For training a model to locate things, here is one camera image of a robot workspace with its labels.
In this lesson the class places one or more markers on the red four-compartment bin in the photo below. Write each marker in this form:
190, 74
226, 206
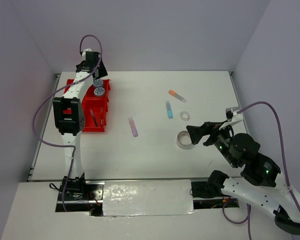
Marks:
95, 103

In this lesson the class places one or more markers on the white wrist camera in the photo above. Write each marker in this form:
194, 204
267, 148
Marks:
232, 117
83, 53

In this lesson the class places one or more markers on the pink highlighter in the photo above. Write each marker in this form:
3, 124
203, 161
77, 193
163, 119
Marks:
133, 127

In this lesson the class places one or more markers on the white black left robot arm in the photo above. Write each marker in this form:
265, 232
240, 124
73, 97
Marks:
70, 121

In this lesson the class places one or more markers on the small clear tape roll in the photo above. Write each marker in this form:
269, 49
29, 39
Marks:
184, 116

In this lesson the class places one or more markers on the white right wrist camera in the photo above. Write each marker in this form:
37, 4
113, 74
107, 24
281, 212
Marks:
232, 117

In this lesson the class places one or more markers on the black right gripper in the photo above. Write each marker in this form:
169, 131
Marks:
195, 131

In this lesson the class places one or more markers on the blue gel pen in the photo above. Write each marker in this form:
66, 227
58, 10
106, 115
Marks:
94, 118

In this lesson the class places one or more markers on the blue lidded jar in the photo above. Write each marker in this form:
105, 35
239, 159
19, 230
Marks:
98, 83
99, 91

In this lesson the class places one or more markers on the red gel pen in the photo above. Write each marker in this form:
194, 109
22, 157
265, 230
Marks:
101, 117

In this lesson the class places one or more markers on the blue highlighter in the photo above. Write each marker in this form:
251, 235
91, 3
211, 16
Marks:
169, 109

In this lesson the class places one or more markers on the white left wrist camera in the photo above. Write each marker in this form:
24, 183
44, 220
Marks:
83, 53

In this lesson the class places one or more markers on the silver taped panel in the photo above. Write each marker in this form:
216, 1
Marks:
147, 198

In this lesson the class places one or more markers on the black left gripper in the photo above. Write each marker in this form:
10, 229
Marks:
102, 70

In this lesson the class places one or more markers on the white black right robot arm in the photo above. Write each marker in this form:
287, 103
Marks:
279, 201

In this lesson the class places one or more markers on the orange capped highlighter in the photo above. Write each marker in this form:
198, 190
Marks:
179, 97

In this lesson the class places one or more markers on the large clear tape roll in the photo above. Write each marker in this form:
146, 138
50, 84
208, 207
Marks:
183, 140

